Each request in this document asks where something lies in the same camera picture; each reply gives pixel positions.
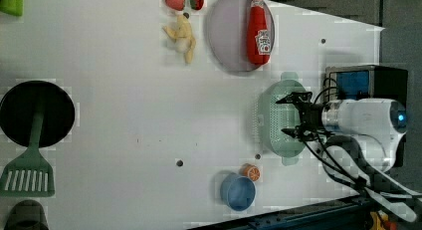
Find toy orange slice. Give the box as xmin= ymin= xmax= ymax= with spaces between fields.
xmin=241 ymin=163 xmax=261 ymax=182

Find green plastic strainer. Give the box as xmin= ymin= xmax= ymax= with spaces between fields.
xmin=257 ymin=72 xmax=306 ymax=166

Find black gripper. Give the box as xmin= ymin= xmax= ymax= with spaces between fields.
xmin=277 ymin=92 xmax=323 ymax=141

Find blue bowl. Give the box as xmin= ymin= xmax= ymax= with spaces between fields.
xmin=220 ymin=173 xmax=256 ymax=211

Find grey round plate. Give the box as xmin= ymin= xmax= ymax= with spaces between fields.
xmin=206 ymin=0 xmax=275 ymax=72

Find red green toy strawberry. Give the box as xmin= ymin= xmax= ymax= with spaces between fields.
xmin=164 ymin=0 xmax=185 ymax=11

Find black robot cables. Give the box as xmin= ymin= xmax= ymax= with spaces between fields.
xmin=300 ymin=77 xmax=422 ymax=199

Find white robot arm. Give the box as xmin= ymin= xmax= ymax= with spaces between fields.
xmin=277 ymin=92 xmax=421 ymax=222

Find peeled toy banana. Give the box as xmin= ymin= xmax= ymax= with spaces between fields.
xmin=163 ymin=14 xmax=196 ymax=64

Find green slotted spatula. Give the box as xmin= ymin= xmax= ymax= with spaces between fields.
xmin=1 ymin=103 xmax=55 ymax=197

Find black toaster oven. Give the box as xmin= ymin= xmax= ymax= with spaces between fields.
xmin=322 ymin=65 xmax=408 ymax=107

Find dark grey cup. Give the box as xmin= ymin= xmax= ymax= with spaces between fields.
xmin=4 ymin=200 xmax=49 ymax=230

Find small red toy strawberry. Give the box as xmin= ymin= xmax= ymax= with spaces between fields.
xmin=189 ymin=0 xmax=204 ymax=11

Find red ketchup bottle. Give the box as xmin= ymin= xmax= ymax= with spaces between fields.
xmin=247 ymin=0 xmax=272 ymax=66

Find green bottle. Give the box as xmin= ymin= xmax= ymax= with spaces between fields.
xmin=0 ymin=0 xmax=24 ymax=17

